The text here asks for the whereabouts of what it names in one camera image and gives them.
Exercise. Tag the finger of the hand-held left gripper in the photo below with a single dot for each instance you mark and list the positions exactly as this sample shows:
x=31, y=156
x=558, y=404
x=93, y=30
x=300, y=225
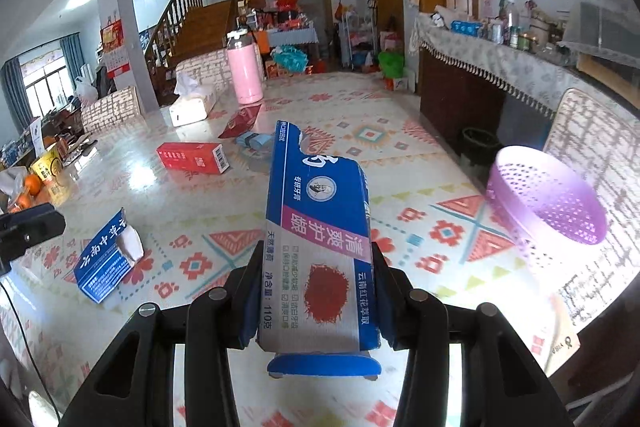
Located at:
x=35, y=219

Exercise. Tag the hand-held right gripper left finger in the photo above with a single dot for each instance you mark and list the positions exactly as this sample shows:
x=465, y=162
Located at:
x=248, y=307

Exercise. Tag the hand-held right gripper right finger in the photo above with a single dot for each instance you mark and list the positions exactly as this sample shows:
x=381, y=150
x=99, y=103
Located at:
x=390, y=307

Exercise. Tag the blue cardboard box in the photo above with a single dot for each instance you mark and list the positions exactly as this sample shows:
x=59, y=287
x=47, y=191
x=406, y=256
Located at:
x=100, y=262

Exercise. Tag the blue toothpaste box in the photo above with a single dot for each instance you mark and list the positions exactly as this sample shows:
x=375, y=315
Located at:
x=315, y=232

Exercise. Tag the red toothpaste box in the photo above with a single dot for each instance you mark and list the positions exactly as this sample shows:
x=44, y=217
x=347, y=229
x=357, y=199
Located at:
x=190, y=157

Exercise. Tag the blue tissue packet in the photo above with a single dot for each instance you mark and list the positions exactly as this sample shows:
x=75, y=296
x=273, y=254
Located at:
x=255, y=141

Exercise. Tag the red carton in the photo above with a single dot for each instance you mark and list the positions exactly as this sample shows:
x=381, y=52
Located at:
x=241, y=123

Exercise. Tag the purple plastic basket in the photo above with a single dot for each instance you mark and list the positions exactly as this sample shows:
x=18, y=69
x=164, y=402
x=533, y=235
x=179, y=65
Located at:
x=545, y=202

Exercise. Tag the black trash bin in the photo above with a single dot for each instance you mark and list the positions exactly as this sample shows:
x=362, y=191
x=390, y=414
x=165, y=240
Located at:
x=480, y=144

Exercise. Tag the orange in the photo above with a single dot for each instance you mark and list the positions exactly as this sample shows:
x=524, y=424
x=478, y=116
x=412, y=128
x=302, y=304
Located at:
x=20, y=203
x=32, y=185

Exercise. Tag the clear plastic bag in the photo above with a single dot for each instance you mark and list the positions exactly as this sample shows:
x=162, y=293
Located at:
x=11, y=182

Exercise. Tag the yellow instant noodle bowl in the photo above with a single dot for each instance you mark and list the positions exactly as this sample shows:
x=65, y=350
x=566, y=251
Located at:
x=47, y=166

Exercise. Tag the blue curtain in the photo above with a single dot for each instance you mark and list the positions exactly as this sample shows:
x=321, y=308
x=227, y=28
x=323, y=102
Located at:
x=73, y=56
x=11, y=97

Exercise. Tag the window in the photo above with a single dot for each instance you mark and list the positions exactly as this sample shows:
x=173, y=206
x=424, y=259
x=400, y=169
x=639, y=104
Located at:
x=45, y=92

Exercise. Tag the white red-printed plastic bag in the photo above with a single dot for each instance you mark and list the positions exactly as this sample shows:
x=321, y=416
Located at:
x=86, y=93

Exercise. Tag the white tissue pack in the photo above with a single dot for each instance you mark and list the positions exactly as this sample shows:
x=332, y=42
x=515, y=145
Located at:
x=192, y=107

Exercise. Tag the dark wooden sideboard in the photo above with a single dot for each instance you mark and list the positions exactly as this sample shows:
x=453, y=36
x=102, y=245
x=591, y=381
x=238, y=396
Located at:
x=460, y=97

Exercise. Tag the pink thermos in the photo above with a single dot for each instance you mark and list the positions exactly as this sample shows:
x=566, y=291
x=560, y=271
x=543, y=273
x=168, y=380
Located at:
x=245, y=72

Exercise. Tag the green bag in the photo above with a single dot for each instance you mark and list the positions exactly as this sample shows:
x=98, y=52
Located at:
x=391, y=64

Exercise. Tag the teal gift bag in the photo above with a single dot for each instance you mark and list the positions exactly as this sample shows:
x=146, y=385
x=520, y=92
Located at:
x=289, y=59

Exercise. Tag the wooden staircase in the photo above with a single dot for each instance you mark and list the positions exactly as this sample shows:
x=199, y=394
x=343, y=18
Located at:
x=200, y=22

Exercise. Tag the metal rack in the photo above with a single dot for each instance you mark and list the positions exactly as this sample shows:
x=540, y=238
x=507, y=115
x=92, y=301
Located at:
x=356, y=37

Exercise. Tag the side table with cloth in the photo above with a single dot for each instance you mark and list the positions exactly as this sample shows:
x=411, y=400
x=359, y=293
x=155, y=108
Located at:
x=500, y=57

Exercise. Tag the blue flat packet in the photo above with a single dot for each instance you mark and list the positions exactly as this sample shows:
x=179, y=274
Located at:
x=466, y=26

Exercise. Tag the large clear bottle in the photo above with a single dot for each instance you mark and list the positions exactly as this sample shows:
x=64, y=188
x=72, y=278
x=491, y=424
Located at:
x=512, y=24

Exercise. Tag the white mesh food cover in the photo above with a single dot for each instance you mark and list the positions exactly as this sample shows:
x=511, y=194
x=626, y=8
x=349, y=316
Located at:
x=600, y=22

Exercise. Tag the red wall calendar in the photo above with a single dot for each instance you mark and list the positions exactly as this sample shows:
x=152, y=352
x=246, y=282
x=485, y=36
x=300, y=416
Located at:
x=115, y=49

